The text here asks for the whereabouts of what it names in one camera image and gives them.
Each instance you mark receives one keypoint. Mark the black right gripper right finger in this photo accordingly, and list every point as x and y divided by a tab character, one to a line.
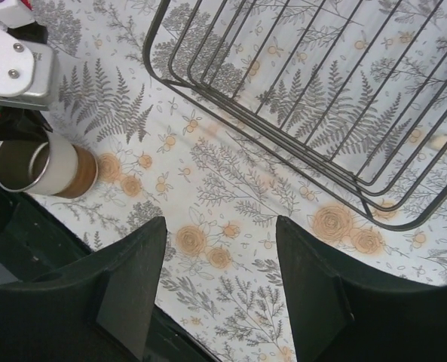
341	309

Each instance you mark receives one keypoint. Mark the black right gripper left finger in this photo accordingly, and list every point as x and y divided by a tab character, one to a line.
98	308

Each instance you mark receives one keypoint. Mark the steel cup brown band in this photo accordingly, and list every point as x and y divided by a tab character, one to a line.
51	167

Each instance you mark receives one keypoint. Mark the black wire dish rack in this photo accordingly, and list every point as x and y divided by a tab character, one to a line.
351	95

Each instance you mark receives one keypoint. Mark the floral patterned table mat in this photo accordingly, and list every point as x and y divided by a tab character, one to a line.
220	193

